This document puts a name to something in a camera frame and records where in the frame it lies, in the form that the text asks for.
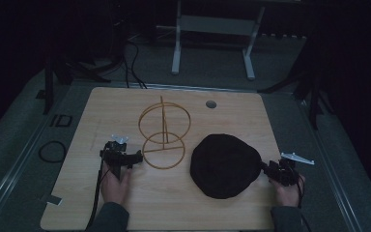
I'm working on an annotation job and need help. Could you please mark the golden wire hat stand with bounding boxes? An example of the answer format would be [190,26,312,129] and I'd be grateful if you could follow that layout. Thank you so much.
[137,95,192,171]

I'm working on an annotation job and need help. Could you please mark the black metal stand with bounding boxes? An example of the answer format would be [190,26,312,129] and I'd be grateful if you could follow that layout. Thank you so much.
[35,51,112,116]
[259,69,336,131]

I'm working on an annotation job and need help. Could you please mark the black floor cables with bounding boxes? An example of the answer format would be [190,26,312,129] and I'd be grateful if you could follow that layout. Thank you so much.
[122,40,149,90]

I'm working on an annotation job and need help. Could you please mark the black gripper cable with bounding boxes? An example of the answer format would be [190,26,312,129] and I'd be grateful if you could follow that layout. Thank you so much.
[295,173,305,209]
[85,159,111,231]

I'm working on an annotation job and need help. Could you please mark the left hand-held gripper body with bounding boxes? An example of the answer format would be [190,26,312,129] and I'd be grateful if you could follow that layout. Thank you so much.
[100,133,135,181]

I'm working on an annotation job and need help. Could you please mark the white metal table frame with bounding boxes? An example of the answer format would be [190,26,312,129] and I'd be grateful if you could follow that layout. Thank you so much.
[170,0,303,81]

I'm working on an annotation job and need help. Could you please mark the person's left hand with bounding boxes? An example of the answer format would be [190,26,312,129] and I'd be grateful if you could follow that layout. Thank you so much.
[100,162,133,207]

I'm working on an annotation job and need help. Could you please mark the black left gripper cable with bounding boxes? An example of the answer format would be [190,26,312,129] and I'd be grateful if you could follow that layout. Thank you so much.
[85,159,111,231]

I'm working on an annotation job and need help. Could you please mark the person's right hand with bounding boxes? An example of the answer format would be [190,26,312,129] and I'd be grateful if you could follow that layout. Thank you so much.
[269,173,306,208]

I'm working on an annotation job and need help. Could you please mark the black hat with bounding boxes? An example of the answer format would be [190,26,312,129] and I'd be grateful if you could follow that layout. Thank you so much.
[189,133,263,200]

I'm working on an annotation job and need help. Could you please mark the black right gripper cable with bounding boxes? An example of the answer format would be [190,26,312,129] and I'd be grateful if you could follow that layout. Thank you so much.
[295,173,305,209]

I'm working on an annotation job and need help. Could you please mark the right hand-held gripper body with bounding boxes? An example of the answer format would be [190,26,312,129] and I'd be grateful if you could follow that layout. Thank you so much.
[266,152,316,188]

